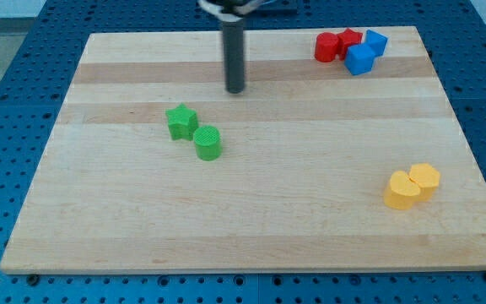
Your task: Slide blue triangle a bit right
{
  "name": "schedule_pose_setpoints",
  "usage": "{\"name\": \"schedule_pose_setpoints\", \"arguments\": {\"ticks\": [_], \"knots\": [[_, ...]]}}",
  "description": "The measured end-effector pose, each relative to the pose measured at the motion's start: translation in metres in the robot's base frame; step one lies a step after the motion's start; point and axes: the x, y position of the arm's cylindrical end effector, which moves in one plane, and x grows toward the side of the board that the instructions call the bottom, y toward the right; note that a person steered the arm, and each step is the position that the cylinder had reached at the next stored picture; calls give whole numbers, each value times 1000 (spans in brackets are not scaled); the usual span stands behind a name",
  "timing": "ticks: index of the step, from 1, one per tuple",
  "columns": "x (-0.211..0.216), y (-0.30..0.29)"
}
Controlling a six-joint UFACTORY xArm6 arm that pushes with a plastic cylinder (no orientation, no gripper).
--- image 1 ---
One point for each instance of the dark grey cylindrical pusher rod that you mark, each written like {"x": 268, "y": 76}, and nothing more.
{"x": 234, "y": 56}

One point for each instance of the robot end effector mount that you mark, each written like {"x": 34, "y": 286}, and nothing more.
{"x": 230, "y": 10}

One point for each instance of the blue triangle block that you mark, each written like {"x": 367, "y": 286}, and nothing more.
{"x": 376, "y": 41}

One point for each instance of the red cylinder block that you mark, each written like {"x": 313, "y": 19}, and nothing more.
{"x": 326, "y": 47}

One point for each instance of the green star block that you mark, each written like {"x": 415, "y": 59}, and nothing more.
{"x": 182, "y": 122}

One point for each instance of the green cylinder block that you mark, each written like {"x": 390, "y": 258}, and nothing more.
{"x": 207, "y": 143}

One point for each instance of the red star block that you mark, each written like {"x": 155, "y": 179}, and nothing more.
{"x": 346, "y": 39}

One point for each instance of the blue cube block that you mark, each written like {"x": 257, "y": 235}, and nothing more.
{"x": 359, "y": 59}

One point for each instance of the light wooden board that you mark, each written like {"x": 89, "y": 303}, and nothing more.
{"x": 307, "y": 152}

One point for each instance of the yellow heart block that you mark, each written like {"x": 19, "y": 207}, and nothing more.
{"x": 400, "y": 192}

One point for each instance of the yellow hexagon block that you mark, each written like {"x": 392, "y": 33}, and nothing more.
{"x": 427, "y": 178}

